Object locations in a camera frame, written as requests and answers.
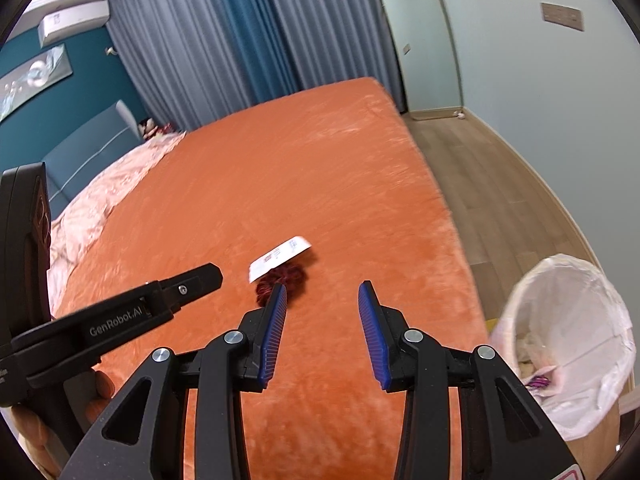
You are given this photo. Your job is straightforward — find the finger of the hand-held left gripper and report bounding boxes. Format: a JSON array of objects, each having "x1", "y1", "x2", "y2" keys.
[{"x1": 10, "y1": 262, "x2": 224, "y2": 389}]

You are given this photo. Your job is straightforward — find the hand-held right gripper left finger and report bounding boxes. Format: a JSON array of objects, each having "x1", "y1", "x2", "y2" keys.
[{"x1": 60, "y1": 282, "x2": 289, "y2": 480}]

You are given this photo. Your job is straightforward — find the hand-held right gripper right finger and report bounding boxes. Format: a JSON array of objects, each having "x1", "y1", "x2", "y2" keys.
[{"x1": 357, "y1": 281, "x2": 576, "y2": 480}]

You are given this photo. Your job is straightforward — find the dark red scrunchie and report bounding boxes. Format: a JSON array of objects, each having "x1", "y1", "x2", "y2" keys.
[{"x1": 255, "y1": 260, "x2": 307, "y2": 307}]

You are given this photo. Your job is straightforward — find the white plastic packet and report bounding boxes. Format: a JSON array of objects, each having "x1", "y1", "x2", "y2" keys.
[{"x1": 248, "y1": 234, "x2": 312, "y2": 283}]

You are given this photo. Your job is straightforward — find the beige pearl tulle veil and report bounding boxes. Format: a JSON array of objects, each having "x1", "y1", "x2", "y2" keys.
[{"x1": 515, "y1": 330, "x2": 553, "y2": 376}]

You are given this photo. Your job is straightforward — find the colourful patterned scarf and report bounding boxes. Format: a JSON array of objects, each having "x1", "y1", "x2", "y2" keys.
[{"x1": 525, "y1": 365, "x2": 561, "y2": 392}]

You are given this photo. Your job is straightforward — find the bin with white bag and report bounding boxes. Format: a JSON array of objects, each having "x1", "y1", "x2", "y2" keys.
[{"x1": 487, "y1": 254, "x2": 637, "y2": 480}]

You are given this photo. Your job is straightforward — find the person's left hand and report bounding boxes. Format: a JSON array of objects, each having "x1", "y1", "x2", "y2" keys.
[{"x1": 10, "y1": 370, "x2": 116, "y2": 477}]

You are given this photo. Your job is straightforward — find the pink lace quilt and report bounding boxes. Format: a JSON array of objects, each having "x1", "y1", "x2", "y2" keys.
[{"x1": 47, "y1": 130, "x2": 188, "y2": 281}]

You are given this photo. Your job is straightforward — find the blue padded headboard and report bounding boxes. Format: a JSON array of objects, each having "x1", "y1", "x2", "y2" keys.
[{"x1": 42, "y1": 99, "x2": 143, "y2": 216}]

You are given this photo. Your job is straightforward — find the orange plush blanket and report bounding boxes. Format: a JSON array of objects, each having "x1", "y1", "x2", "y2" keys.
[{"x1": 47, "y1": 76, "x2": 491, "y2": 480}]

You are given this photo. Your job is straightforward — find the small doll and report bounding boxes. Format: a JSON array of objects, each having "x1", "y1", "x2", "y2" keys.
[{"x1": 137, "y1": 117, "x2": 176, "y2": 141}]

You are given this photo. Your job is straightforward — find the white air conditioner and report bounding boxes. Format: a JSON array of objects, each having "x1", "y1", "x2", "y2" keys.
[{"x1": 39, "y1": 0, "x2": 111, "y2": 46}]

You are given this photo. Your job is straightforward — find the grey curtain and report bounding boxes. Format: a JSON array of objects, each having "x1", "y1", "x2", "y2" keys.
[
  {"x1": 260, "y1": 0, "x2": 407, "y2": 113},
  {"x1": 106, "y1": 0, "x2": 251, "y2": 133}
]

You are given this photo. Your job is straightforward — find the gold-framed standing mirror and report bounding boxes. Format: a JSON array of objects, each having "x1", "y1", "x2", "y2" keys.
[{"x1": 370, "y1": 0, "x2": 463, "y2": 121}]

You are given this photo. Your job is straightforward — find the blue curtain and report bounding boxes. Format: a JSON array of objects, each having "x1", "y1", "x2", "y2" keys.
[{"x1": 207, "y1": 0, "x2": 303, "y2": 111}]

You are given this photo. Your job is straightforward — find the long framed wall picture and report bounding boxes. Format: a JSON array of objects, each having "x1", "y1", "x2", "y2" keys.
[{"x1": 0, "y1": 44, "x2": 73, "y2": 122}]

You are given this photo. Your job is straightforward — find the brown wall switch panel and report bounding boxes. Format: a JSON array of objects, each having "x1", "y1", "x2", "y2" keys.
[{"x1": 540, "y1": 2, "x2": 586, "y2": 32}]

